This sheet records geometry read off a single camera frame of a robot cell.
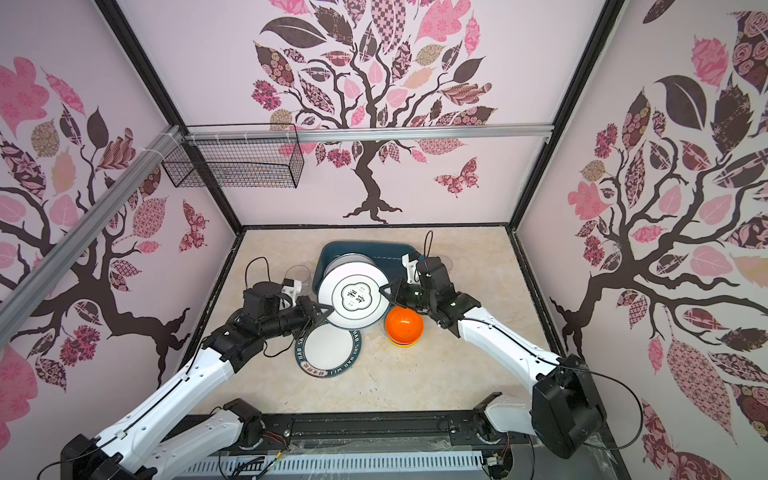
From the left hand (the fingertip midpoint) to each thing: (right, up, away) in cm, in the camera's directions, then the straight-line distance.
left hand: (336, 314), depth 74 cm
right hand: (+11, +7, +3) cm, 13 cm away
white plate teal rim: (+4, +5, +4) cm, 8 cm away
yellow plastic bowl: (+17, -10, +9) cm, 22 cm away
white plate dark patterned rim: (-4, -13, +12) cm, 18 cm away
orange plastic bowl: (+18, -5, +11) cm, 22 cm away
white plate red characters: (-1, +14, +33) cm, 36 cm away
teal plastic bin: (+12, +15, +39) cm, 44 cm away
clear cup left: (-17, +9, +27) cm, 33 cm away
